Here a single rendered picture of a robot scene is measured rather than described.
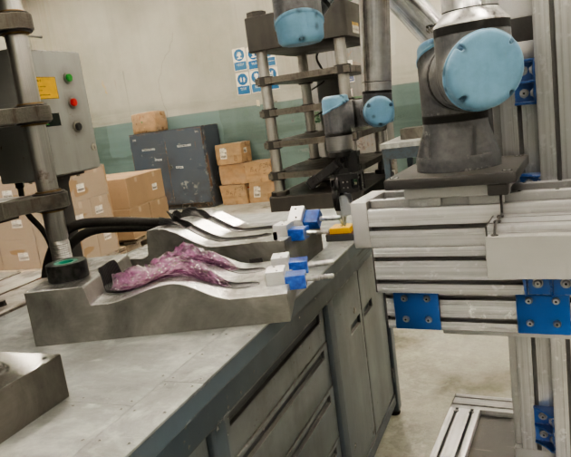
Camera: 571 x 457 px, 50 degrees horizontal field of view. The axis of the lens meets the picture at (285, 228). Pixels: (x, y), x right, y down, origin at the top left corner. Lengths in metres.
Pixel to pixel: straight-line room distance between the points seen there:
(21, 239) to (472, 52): 4.98
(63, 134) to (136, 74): 7.45
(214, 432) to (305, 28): 0.68
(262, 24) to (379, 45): 4.11
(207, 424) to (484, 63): 0.72
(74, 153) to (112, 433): 1.42
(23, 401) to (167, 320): 0.34
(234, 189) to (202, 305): 7.29
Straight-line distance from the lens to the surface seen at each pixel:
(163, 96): 9.32
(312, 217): 1.55
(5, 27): 1.89
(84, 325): 1.25
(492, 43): 0.98
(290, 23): 0.98
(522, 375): 1.49
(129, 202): 6.09
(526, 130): 1.34
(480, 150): 1.13
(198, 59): 9.00
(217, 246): 1.50
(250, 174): 8.30
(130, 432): 0.87
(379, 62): 1.58
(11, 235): 5.71
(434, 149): 1.12
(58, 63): 2.19
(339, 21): 5.41
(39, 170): 1.89
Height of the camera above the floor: 1.18
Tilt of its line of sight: 11 degrees down
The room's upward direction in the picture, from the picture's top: 8 degrees counter-clockwise
